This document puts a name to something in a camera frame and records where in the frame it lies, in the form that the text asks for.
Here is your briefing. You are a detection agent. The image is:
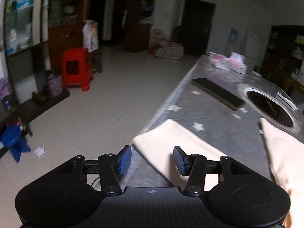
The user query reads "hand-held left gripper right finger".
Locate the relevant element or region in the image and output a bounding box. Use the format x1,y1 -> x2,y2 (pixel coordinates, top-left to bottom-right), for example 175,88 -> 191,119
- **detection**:
173,146 -> 250,197

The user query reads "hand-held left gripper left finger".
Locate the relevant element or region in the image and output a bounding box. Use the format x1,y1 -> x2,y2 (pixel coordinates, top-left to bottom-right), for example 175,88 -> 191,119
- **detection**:
51,145 -> 132,196

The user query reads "grey star-print tablecloth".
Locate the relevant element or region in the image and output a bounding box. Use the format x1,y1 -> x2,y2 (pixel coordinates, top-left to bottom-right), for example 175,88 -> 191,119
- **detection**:
123,54 -> 304,188

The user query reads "black phone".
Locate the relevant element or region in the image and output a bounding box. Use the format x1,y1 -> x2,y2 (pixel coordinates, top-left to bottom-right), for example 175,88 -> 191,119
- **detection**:
191,78 -> 245,111

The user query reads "crumpled white paper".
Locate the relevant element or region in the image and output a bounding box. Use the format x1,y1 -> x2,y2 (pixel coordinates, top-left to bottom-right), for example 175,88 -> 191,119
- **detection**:
34,146 -> 46,158

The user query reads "small wooden stool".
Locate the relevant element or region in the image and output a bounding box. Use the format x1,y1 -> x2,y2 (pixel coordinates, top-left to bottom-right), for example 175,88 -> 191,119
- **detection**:
90,49 -> 103,74

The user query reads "round black induction cooker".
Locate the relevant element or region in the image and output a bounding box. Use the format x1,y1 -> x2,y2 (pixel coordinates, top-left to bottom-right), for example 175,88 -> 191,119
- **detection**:
237,84 -> 301,134

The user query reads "red plastic stool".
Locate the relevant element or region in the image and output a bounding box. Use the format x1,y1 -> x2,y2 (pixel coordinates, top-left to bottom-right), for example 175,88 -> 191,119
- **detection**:
62,47 -> 93,92

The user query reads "patterned waste bin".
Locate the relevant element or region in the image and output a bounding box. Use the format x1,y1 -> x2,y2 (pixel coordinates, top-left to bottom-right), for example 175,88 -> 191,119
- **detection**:
47,69 -> 64,98

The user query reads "small pink tissue pack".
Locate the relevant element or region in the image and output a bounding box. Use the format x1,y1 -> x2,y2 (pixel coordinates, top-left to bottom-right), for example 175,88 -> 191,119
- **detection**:
208,52 -> 232,71

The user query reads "white pink tissue box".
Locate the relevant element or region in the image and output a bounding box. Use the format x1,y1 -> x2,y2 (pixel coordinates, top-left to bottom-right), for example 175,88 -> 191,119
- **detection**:
229,52 -> 247,74

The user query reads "blue cloth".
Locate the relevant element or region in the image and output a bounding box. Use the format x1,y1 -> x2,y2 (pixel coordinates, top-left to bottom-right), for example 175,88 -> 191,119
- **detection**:
0,123 -> 32,163

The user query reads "pink floral bag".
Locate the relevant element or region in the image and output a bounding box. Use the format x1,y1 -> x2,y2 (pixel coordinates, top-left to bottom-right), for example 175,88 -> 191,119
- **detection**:
148,28 -> 184,60

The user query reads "white orange sack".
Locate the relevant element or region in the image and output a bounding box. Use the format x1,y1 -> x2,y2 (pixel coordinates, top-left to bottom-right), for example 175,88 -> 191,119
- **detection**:
82,20 -> 99,53

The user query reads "white water dispenser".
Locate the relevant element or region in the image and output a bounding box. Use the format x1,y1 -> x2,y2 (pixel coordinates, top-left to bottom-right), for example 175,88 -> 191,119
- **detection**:
227,29 -> 239,55

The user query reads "tall wooden shelf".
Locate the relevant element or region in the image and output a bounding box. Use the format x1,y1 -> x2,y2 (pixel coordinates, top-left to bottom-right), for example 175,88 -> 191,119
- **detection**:
123,0 -> 158,53

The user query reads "dark wooden door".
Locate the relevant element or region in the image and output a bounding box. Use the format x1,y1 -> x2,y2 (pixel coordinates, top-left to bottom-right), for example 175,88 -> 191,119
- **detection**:
183,0 -> 216,56

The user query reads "wooden display cabinet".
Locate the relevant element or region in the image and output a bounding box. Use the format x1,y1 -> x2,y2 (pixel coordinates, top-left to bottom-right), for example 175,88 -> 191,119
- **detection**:
48,0 -> 92,63

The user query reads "wooden desk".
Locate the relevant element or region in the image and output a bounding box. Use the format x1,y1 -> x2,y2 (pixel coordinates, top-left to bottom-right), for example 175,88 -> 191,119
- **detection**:
283,72 -> 304,95

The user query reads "white refrigerator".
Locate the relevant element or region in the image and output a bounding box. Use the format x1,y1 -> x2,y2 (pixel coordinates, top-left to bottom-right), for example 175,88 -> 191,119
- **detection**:
244,30 -> 264,61

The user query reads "dark wooden bookshelf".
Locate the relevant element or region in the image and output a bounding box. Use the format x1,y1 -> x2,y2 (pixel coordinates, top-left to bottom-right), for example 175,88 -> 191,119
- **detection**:
260,25 -> 304,88

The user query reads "glass-front cabinet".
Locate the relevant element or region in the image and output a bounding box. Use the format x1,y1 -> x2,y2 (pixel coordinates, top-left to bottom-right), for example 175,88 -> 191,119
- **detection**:
0,0 -> 51,114

